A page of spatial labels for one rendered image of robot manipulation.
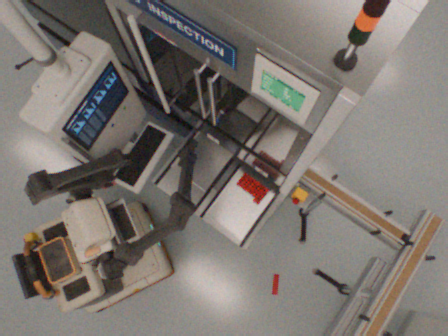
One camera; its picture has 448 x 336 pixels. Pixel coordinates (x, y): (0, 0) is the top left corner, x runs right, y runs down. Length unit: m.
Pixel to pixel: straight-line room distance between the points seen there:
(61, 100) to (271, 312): 2.15
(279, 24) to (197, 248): 2.20
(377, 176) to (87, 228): 2.42
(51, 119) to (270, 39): 1.04
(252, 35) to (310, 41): 0.16
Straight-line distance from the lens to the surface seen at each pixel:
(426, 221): 2.33
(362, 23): 0.91
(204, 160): 2.17
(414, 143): 3.54
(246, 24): 1.08
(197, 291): 2.97
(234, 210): 2.10
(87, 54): 1.80
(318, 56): 1.05
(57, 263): 2.27
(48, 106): 1.75
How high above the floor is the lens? 2.95
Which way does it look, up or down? 75 degrees down
